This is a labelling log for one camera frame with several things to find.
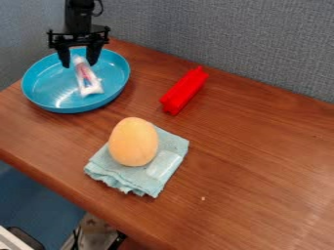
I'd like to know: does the grey stand under table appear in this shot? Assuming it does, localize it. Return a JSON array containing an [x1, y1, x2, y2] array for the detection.
[[60, 213, 127, 250]]

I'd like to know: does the blue plastic plate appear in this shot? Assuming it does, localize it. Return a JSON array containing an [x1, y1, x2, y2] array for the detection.
[[22, 49, 131, 113]]

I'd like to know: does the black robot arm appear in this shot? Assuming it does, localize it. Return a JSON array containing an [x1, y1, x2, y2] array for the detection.
[[47, 0, 111, 68]]

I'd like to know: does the light blue folded cloth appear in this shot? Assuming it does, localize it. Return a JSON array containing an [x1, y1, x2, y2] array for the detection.
[[83, 127, 190, 198]]

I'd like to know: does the red plastic block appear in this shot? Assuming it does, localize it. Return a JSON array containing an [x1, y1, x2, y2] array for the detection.
[[159, 66, 209, 115]]

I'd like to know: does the clear small plastic bottle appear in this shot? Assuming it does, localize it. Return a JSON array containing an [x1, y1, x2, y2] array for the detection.
[[146, 150, 182, 181]]

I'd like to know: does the orange egg-shaped sponge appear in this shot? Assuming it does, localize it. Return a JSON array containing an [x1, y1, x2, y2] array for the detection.
[[108, 117, 159, 167]]

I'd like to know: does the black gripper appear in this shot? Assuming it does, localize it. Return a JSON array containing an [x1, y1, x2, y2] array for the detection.
[[47, 24, 110, 68]]

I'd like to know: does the white toothpaste tube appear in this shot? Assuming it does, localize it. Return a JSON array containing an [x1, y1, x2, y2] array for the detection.
[[74, 56, 104, 98]]

